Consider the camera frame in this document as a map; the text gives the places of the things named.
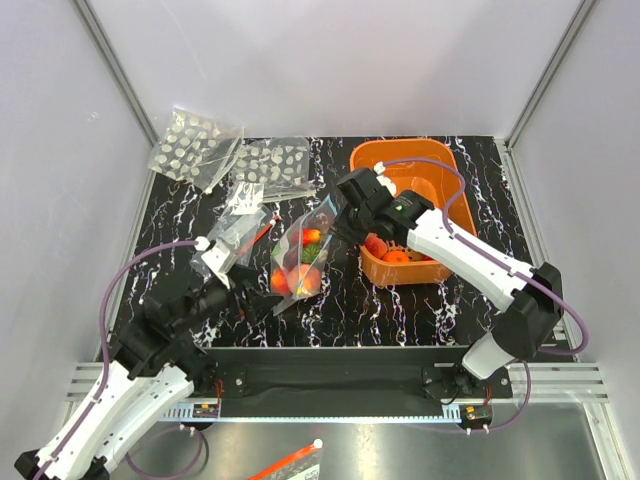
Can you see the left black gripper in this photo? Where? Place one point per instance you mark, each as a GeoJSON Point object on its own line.
{"type": "Point", "coordinates": [258, 304]}

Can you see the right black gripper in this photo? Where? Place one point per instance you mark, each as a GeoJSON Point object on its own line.
{"type": "Point", "coordinates": [341, 227]}

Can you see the peach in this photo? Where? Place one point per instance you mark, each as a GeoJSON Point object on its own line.
{"type": "Point", "coordinates": [302, 281]}

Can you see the blue zipper clear bag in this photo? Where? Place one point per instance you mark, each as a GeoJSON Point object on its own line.
{"type": "Point", "coordinates": [287, 251]}

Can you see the orange plastic basket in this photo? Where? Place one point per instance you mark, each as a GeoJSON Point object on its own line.
{"type": "Point", "coordinates": [425, 173]}

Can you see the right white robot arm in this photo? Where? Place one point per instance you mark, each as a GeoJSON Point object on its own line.
{"type": "Point", "coordinates": [529, 298]}

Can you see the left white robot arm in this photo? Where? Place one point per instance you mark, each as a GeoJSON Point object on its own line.
{"type": "Point", "coordinates": [153, 364]}

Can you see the red zipper clear bag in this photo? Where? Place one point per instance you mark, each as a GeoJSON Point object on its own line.
{"type": "Point", "coordinates": [240, 231]}

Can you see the dotted clear bag middle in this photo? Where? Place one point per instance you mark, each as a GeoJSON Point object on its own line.
{"type": "Point", "coordinates": [281, 165]}

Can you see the dotted clear bag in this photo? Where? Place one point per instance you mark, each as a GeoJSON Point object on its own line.
{"type": "Point", "coordinates": [196, 149]}
{"type": "Point", "coordinates": [281, 165]}

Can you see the dotted clear bag far left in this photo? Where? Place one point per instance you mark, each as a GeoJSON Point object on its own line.
{"type": "Point", "coordinates": [196, 149]}

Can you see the red zipper bag foreground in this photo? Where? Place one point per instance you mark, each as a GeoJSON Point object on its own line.
{"type": "Point", "coordinates": [304, 464]}

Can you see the pink apple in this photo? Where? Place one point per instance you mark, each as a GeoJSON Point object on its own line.
{"type": "Point", "coordinates": [377, 247]}

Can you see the orange fruit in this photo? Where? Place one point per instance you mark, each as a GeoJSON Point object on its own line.
{"type": "Point", "coordinates": [396, 257]}

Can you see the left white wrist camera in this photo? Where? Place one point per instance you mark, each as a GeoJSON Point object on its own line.
{"type": "Point", "coordinates": [214, 260]}

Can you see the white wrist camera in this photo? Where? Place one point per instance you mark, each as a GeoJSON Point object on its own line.
{"type": "Point", "coordinates": [214, 260]}
{"type": "Point", "coordinates": [380, 171]}

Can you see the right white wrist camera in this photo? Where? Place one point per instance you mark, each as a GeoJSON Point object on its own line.
{"type": "Point", "coordinates": [380, 171]}

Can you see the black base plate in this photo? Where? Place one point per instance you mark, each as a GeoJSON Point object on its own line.
{"type": "Point", "coordinates": [329, 383]}

